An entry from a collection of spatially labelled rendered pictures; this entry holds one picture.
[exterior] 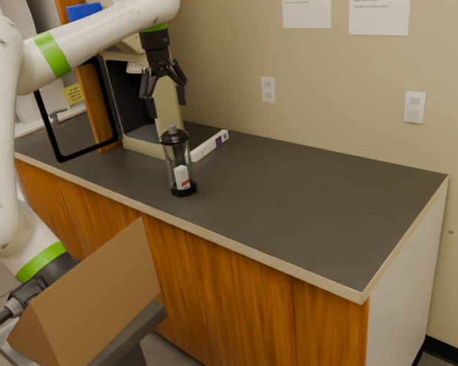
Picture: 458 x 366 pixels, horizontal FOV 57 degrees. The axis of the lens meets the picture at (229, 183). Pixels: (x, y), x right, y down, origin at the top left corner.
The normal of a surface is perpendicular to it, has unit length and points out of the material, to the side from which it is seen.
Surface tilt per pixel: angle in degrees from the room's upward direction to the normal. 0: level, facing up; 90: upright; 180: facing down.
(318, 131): 90
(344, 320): 90
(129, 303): 90
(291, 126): 90
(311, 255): 0
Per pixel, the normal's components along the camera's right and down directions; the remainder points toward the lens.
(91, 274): 0.84, 0.17
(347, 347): -0.64, 0.44
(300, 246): -0.11, -0.87
